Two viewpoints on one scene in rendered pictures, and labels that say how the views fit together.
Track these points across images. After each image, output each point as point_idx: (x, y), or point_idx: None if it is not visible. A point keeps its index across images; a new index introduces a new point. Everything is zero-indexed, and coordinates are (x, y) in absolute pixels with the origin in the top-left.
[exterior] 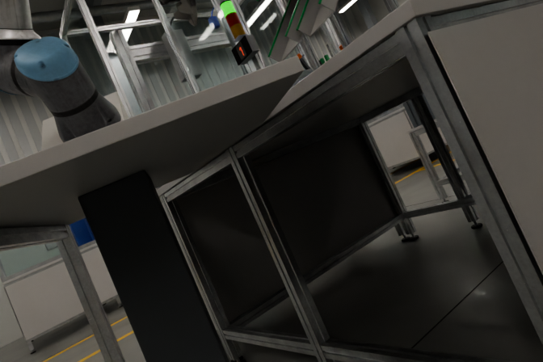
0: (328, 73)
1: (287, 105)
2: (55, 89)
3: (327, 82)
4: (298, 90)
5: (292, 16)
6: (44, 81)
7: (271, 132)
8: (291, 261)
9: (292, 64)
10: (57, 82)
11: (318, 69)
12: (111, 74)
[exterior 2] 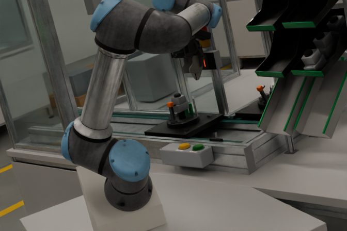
0: (326, 203)
1: (282, 198)
2: (134, 184)
3: (321, 204)
4: (296, 197)
5: (291, 114)
6: (131, 181)
7: None
8: None
9: (322, 228)
10: (139, 181)
11: (319, 197)
12: (40, 27)
